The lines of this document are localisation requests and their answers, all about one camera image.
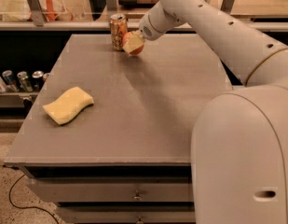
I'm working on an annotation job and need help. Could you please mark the white and orange bag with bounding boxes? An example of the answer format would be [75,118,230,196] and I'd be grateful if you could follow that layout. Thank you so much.
[0,0,73,21]

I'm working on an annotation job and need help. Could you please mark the left metal bracket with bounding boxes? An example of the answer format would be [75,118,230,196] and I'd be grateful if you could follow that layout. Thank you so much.
[27,0,47,27]

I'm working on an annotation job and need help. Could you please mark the green can on shelf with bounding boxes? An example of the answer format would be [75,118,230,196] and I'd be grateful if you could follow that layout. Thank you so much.
[17,71,34,92]

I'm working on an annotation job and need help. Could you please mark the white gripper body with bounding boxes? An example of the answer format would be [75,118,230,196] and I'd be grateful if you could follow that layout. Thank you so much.
[139,12,163,41]

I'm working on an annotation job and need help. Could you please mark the red can on shelf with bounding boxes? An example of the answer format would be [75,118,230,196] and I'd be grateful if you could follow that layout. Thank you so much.
[43,73,50,83]

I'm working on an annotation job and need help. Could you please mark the dark can on shelf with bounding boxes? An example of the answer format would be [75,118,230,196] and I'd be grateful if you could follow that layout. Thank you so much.
[32,71,44,90]

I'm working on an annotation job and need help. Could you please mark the upper drawer with knob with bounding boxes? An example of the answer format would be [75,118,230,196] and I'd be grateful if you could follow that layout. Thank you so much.
[26,178,194,203]

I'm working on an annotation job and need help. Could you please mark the yellow sponge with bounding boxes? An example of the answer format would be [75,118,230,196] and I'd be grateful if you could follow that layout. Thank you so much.
[43,87,94,125]

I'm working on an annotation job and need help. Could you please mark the red apple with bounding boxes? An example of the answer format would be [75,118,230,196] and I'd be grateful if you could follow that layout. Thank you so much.
[121,31,144,56]

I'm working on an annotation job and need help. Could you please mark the drawer with knob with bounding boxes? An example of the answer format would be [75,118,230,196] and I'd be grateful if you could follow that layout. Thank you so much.
[26,178,194,203]
[56,206,196,224]

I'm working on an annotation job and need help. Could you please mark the grey drawer cabinet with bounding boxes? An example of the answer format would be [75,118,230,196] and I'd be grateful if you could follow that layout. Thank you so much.
[6,35,231,211]

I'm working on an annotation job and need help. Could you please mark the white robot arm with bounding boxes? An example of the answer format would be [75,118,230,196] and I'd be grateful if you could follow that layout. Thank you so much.
[137,0,288,224]

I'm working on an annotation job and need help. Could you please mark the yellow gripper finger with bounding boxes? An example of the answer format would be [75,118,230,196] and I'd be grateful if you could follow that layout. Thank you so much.
[122,30,146,55]

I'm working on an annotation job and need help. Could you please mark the black floor cable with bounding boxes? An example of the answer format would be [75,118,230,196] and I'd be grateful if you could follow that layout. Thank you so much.
[0,162,60,224]

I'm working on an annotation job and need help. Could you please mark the orange soda can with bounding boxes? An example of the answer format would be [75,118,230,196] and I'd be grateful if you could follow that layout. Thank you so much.
[110,13,128,50]

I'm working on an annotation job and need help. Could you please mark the silver can on shelf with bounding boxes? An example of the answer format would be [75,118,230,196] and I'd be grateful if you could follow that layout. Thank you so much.
[2,70,20,92]

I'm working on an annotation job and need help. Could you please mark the lower drawer with knob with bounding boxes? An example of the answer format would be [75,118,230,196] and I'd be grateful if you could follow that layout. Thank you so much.
[56,206,196,224]

